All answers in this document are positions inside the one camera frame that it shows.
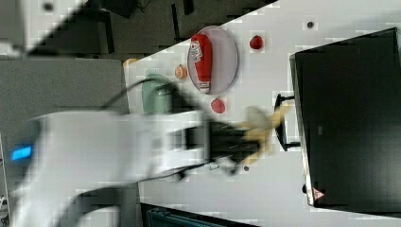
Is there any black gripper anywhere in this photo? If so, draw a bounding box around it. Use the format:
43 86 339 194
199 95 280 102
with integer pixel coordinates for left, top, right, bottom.
205 121 260 165

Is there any yellow peeled banana toy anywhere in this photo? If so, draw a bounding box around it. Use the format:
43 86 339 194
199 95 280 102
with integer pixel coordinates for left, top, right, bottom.
236 105 291 166

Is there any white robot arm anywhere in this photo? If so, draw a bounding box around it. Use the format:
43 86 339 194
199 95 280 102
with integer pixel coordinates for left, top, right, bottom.
4 111 259 227

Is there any black toaster oven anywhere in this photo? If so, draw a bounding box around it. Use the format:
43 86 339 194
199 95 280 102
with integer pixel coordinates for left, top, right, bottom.
275 27 401 218

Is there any red strawberry toy near plate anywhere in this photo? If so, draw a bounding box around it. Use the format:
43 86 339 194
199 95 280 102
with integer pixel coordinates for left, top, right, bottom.
211 98 226 114

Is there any green oval colander basket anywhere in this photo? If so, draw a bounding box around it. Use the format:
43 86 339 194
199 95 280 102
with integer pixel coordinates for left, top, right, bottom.
141 74 175 114

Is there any orange slice toy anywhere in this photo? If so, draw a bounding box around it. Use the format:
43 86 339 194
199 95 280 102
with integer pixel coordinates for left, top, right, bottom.
175 64 187 79

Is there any purple round plate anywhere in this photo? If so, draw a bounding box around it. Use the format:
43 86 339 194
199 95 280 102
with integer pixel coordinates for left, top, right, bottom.
200 26 238 95

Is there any red ketchup bottle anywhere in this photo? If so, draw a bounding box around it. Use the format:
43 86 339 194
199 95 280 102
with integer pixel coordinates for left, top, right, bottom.
190 33 213 94

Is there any teal crate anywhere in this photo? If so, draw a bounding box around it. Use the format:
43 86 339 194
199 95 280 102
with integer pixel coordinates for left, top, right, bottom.
146 206 253 227

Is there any red strawberry toy far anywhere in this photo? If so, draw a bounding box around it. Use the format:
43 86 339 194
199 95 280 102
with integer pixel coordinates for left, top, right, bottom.
250 35 264 50

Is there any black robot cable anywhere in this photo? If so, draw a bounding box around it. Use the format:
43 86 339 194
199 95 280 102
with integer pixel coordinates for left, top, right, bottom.
100 77 240 183

